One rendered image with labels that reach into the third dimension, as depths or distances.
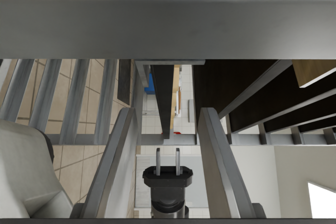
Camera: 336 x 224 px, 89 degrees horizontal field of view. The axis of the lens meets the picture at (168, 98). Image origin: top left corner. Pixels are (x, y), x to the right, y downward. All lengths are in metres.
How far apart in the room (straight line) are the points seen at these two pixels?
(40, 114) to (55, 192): 0.31
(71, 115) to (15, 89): 0.20
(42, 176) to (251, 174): 4.18
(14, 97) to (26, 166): 0.38
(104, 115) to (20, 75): 0.31
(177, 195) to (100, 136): 0.25
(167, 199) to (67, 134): 0.32
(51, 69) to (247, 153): 4.00
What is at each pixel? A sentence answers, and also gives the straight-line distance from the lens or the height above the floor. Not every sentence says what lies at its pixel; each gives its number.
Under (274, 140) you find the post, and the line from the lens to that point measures 0.57.
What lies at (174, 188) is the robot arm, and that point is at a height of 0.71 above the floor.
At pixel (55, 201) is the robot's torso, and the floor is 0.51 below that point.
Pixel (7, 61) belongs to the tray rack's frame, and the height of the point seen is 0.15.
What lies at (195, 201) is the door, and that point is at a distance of 4.21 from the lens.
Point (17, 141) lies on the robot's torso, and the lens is 0.34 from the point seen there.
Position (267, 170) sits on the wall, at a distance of 4.50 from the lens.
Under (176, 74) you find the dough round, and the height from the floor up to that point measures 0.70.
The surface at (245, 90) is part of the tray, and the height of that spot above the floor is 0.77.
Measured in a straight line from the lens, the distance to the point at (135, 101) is 0.52.
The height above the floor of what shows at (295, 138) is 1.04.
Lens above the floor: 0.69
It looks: level
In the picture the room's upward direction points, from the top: 90 degrees clockwise
